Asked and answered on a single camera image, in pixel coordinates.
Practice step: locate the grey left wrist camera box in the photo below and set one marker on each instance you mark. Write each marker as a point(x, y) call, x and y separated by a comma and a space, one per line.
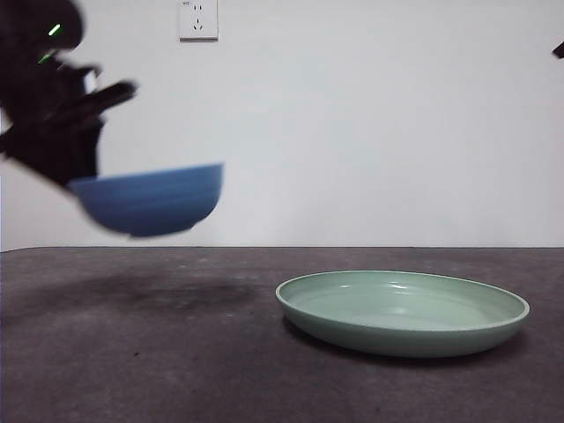
point(91, 83)

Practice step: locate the blue ribbed bowl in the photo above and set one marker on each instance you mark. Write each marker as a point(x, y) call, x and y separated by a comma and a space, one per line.
point(150, 202)

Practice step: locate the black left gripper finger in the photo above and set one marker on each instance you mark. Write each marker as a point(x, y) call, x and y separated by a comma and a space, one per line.
point(66, 154)

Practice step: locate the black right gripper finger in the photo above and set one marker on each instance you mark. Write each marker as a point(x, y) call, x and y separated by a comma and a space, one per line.
point(560, 49)

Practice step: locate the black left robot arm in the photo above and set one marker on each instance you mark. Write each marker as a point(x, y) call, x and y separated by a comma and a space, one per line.
point(31, 79)

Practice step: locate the green round plate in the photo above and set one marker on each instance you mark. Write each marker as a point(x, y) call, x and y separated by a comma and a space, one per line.
point(396, 339)

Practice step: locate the white wall socket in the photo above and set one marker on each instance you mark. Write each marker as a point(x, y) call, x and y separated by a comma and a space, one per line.
point(198, 22)

